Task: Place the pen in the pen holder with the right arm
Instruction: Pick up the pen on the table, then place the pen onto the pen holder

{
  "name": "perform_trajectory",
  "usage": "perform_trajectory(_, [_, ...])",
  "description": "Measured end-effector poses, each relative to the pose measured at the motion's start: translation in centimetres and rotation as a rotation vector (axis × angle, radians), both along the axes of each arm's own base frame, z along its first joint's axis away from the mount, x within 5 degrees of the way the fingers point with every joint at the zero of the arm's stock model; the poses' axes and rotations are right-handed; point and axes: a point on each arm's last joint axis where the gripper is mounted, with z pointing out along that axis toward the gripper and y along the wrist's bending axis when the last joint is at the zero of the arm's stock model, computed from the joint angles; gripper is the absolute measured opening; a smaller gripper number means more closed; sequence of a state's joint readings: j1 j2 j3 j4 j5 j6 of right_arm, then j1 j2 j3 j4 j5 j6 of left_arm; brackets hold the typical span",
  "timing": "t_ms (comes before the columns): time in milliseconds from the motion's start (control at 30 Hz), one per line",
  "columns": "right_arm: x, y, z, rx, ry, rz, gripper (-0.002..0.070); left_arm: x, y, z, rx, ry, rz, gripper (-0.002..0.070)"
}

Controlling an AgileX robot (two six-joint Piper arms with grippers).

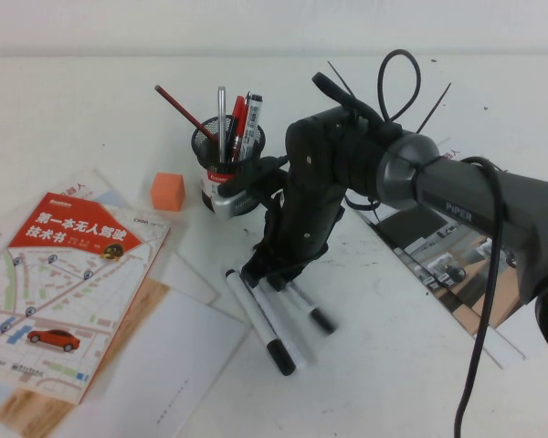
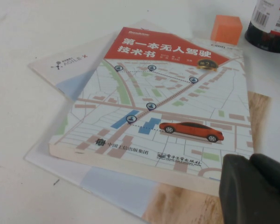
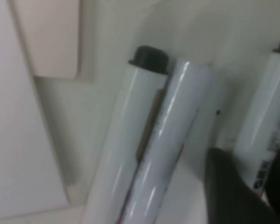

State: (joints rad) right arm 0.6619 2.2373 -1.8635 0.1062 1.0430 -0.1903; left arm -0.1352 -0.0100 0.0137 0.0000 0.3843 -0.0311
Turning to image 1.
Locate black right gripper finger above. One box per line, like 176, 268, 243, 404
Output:
241, 260, 270, 287
267, 267, 311, 294

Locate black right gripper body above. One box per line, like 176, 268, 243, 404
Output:
250, 109, 355, 280

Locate white printed marker black cap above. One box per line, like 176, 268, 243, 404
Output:
286, 281, 338, 336

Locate black mesh pen holder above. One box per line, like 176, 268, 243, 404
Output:
190, 116, 267, 214

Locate red pen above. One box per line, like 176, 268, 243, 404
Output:
230, 90, 253, 162

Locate silver pen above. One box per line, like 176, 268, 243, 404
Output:
216, 86, 228, 164

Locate white marker with black cap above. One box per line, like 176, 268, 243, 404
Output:
224, 268, 298, 377

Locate plain white marker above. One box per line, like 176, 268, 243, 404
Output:
250, 285, 312, 371

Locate white brochure with red title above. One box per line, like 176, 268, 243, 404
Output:
0, 167, 221, 308

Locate white marker with barcode label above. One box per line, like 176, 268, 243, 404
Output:
239, 93, 264, 162

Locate white paper sheet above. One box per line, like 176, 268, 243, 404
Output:
72, 289, 250, 438

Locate orange cube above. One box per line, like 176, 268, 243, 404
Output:
149, 172, 185, 212

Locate black zip tie tail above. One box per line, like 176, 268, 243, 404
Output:
416, 81, 453, 134
326, 59, 364, 104

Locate robot brochure with office photo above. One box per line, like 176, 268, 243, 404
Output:
395, 248, 529, 370
345, 148, 538, 339

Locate red pencil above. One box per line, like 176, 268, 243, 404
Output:
153, 84, 218, 142

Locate orange book with map cover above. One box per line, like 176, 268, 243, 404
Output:
0, 191, 172, 406

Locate brochure with wood picture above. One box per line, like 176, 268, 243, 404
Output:
0, 276, 173, 433

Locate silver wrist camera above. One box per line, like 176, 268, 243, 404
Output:
211, 184, 260, 222

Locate thick black wrist cable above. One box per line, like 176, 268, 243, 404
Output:
311, 71, 394, 138

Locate long black cable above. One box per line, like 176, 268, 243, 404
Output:
451, 156, 506, 438

